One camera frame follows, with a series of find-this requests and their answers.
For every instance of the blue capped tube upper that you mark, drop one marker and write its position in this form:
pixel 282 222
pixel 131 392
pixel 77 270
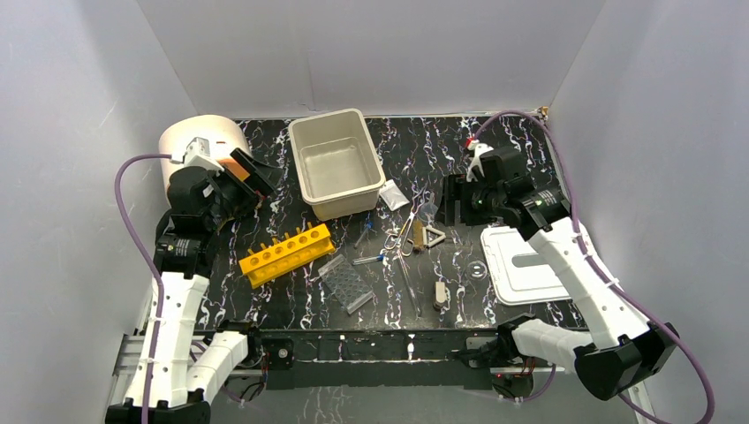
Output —
pixel 366 229

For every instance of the yellow test tube rack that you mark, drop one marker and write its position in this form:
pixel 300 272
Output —
pixel 287 255

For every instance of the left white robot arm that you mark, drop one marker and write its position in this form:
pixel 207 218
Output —
pixel 168 386

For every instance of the beige plastic tub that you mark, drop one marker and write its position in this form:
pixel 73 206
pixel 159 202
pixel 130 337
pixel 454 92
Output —
pixel 339 171

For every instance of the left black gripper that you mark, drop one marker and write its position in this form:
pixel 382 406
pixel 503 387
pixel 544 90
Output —
pixel 242 182

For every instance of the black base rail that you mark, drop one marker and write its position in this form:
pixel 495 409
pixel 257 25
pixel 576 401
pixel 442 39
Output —
pixel 472 359

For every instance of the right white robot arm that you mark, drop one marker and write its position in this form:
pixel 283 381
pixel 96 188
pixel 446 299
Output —
pixel 621 346

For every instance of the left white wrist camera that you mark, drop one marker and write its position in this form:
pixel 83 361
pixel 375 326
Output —
pixel 196 153

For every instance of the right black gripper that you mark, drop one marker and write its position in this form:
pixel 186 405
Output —
pixel 456 189

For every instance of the wooden test tube brush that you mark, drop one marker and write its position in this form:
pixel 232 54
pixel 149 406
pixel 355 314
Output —
pixel 418 236

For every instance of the white tub lid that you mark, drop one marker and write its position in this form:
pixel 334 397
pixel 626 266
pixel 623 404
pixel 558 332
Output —
pixel 519 275

